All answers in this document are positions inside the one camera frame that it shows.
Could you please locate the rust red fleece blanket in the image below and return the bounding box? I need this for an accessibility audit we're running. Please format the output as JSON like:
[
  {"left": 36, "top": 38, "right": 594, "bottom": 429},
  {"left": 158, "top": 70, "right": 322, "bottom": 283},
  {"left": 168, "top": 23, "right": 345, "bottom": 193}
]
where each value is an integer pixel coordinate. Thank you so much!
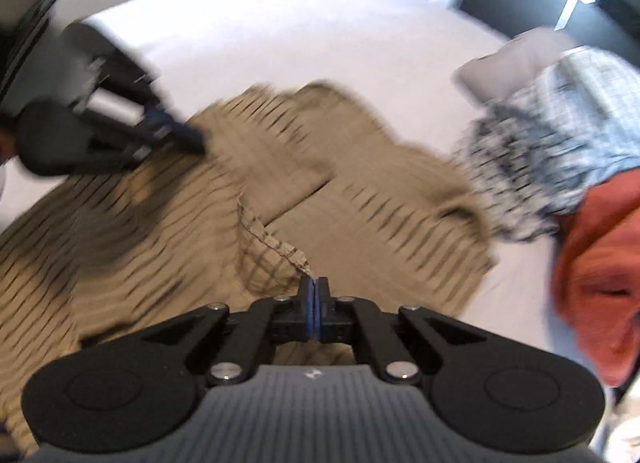
[{"left": 552, "top": 169, "right": 639, "bottom": 387}]

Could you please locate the tan striped shirt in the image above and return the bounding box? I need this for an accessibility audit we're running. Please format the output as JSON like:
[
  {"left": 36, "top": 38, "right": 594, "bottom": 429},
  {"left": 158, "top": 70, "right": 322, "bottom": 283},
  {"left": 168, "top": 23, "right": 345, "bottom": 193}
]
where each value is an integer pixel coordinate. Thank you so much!
[{"left": 1, "top": 82, "right": 492, "bottom": 453}]

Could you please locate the grey pillow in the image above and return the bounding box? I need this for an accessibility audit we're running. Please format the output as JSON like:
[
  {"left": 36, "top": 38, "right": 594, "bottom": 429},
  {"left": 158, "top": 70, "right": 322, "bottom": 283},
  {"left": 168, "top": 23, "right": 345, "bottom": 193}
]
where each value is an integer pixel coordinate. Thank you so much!
[{"left": 454, "top": 27, "right": 578, "bottom": 105}]

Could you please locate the grey striped garment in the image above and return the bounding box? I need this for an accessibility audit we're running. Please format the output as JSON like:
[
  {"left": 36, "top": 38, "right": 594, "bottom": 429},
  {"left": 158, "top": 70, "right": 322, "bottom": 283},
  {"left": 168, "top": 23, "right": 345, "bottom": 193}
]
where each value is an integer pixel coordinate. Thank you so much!
[{"left": 454, "top": 47, "right": 639, "bottom": 241}]

